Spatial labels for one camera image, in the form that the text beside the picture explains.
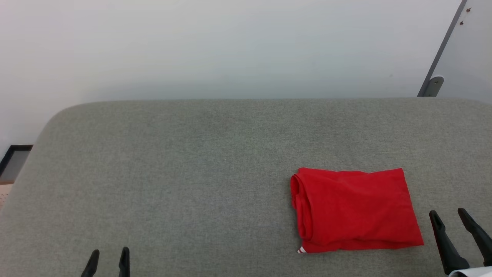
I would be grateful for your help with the grey metal bracket foot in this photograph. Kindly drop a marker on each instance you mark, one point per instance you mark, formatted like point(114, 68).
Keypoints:
point(434, 86)

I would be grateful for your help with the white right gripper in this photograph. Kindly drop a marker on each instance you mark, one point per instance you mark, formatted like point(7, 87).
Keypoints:
point(472, 273)

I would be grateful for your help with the black framed board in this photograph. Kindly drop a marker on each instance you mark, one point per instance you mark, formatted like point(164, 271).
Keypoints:
point(15, 161)

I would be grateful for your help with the light grey partition panel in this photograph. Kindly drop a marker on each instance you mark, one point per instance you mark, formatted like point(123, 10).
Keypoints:
point(471, 50)

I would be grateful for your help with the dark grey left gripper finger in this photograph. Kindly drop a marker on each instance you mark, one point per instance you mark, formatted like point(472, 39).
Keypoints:
point(91, 265)
point(124, 263)

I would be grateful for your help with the red garment with white trim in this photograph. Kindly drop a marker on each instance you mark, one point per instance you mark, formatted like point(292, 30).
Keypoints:
point(353, 207)

